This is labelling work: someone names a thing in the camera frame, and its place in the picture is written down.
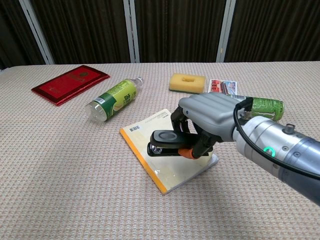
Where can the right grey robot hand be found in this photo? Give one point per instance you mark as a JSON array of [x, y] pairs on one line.
[[212, 112]]

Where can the black stapler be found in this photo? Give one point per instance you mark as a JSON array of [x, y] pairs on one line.
[[166, 141]]

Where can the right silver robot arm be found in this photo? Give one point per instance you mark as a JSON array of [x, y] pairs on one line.
[[280, 147]]

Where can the photo postcard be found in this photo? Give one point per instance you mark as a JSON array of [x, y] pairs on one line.
[[222, 86]]

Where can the yellow sponge with green base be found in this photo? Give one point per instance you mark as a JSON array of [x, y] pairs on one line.
[[187, 83]]

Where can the green drink can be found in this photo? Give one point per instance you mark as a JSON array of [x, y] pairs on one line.
[[267, 107]]

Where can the yellow notebook with orange spine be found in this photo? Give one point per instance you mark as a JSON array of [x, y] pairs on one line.
[[175, 170]]

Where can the clear bottle with green label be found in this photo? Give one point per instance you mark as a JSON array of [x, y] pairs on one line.
[[113, 100]]

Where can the red booklet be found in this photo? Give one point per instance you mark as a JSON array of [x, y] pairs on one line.
[[70, 83]]

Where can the woven beige tablecloth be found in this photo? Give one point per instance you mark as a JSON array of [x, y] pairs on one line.
[[75, 175]]

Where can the grey metal partition post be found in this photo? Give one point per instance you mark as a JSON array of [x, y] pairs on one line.
[[132, 31], [37, 31], [225, 31]]

